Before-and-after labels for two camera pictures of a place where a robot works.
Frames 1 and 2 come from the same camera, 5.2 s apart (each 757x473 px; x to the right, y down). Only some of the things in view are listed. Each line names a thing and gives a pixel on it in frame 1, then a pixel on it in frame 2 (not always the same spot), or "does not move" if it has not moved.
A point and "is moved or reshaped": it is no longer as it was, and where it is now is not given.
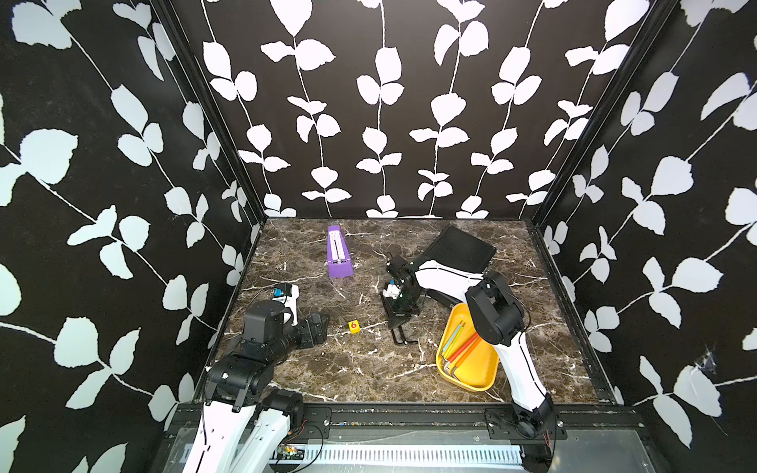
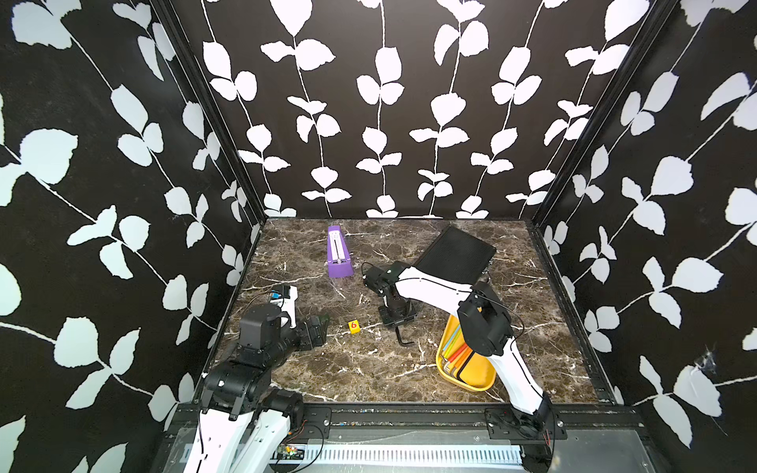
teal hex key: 452,335 does not move
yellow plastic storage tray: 462,358 does not move
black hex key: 394,340 -> 462,367
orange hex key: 467,353 does not move
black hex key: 403,339 is moved or reshaped
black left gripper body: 303,334 does not move
